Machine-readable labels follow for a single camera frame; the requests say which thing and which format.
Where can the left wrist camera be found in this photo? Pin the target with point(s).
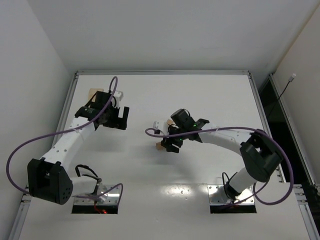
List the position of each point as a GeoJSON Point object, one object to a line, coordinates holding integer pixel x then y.
{"type": "Point", "coordinates": [117, 97]}

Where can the wood cube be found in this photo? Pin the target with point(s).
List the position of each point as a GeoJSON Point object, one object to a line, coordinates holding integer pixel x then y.
{"type": "Point", "coordinates": [158, 146]}
{"type": "Point", "coordinates": [170, 122]}

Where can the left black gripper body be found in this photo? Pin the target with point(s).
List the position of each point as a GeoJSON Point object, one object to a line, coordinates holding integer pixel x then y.
{"type": "Point", "coordinates": [118, 120]}

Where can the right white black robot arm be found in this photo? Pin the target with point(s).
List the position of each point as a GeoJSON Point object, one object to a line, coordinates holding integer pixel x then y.
{"type": "Point", "coordinates": [259, 154]}

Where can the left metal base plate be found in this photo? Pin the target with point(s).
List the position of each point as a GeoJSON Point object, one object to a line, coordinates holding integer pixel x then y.
{"type": "Point", "coordinates": [109, 195]}

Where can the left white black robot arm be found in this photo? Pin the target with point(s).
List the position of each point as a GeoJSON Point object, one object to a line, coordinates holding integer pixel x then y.
{"type": "Point", "coordinates": [48, 177]}

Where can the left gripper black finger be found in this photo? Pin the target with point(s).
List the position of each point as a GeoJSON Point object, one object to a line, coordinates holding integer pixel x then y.
{"type": "Point", "coordinates": [111, 124]}
{"type": "Point", "coordinates": [122, 122]}

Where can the aluminium table frame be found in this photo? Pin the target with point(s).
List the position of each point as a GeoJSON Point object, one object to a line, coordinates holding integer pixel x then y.
{"type": "Point", "coordinates": [159, 156]}

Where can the metal base plate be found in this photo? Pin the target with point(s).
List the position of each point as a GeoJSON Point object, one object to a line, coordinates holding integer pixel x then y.
{"type": "Point", "coordinates": [217, 196]}
{"type": "Point", "coordinates": [109, 195]}

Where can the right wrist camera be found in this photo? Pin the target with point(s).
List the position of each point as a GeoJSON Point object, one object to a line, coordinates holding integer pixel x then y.
{"type": "Point", "coordinates": [160, 127]}

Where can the wooden block tray box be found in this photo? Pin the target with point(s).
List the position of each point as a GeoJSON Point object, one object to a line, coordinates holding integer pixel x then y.
{"type": "Point", "coordinates": [92, 92]}

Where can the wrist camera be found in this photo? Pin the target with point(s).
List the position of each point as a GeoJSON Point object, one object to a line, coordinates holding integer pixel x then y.
{"type": "Point", "coordinates": [160, 127]}
{"type": "Point", "coordinates": [117, 97]}

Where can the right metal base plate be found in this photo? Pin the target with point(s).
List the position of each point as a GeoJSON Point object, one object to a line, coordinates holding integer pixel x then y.
{"type": "Point", "coordinates": [217, 196]}

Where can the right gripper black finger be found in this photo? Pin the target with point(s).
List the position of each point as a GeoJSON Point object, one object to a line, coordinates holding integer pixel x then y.
{"type": "Point", "coordinates": [172, 149]}
{"type": "Point", "coordinates": [165, 144]}

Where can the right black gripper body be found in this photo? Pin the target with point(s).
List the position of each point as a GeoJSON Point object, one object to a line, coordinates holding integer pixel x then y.
{"type": "Point", "coordinates": [173, 143]}

